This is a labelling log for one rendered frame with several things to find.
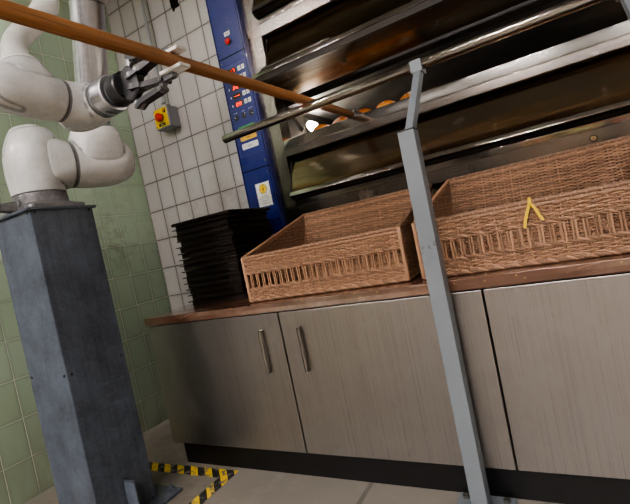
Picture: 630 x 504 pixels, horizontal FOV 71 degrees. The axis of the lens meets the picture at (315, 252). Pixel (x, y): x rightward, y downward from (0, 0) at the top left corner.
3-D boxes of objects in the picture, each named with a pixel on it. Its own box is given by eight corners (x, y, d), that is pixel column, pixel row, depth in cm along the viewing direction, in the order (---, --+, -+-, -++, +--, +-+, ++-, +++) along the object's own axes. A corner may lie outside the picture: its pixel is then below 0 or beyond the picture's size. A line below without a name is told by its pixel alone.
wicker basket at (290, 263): (315, 278, 188) (301, 213, 188) (449, 257, 161) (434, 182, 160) (246, 304, 146) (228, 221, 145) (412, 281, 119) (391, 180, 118)
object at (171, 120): (167, 132, 222) (163, 112, 222) (181, 126, 217) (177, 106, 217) (155, 131, 216) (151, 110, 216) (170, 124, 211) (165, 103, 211)
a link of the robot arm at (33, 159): (4, 202, 141) (-12, 134, 140) (65, 198, 154) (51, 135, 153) (17, 191, 130) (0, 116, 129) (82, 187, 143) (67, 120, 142)
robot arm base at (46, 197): (-17, 221, 134) (-21, 202, 134) (55, 216, 154) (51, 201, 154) (15, 208, 126) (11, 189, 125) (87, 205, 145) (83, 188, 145)
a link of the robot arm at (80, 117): (123, 124, 117) (75, 114, 105) (89, 141, 125) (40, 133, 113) (117, 84, 117) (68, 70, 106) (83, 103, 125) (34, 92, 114)
